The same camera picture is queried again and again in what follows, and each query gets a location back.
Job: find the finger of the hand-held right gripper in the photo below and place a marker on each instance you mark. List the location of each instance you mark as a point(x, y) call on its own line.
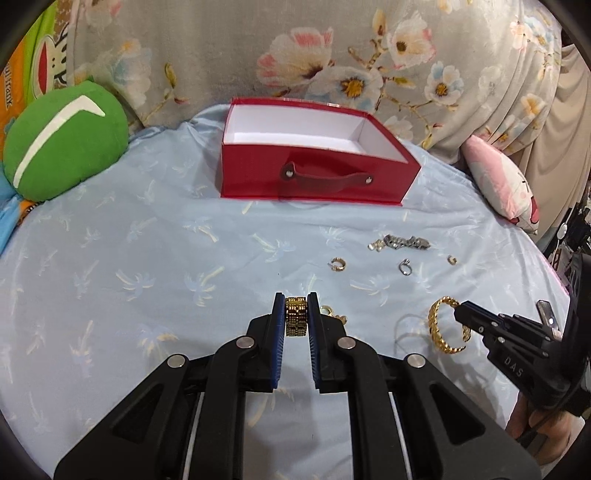
point(480, 318)

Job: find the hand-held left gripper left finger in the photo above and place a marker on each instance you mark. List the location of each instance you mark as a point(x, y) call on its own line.
point(278, 332)

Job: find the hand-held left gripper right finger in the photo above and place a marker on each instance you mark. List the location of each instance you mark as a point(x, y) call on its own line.
point(315, 332)

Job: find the gold twisted bangle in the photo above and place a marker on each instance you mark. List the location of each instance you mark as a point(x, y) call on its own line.
point(433, 323)

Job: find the gold hoop earring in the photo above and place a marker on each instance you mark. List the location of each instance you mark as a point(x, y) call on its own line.
point(342, 261)

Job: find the person's right hand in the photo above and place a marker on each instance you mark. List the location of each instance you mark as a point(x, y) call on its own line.
point(549, 429)

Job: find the dark clutter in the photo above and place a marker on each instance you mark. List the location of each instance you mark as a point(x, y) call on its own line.
point(575, 240)

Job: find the pink plush pillow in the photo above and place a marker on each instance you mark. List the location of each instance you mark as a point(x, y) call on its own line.
point(498, 180)

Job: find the light blue palm-print bedsheet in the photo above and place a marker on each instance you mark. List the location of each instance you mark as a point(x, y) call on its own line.
point(138, 277)

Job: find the beige cloth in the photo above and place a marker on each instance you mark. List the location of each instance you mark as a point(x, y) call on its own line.
point(572, 138)

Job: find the green plush pillow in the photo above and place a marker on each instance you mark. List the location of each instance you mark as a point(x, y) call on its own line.
point(69, 152)

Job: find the grey floral blanket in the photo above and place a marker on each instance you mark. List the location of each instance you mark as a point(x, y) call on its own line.
point(207, 46)

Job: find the colourful printed cloth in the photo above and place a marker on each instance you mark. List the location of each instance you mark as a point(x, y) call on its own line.
point(18, 83)

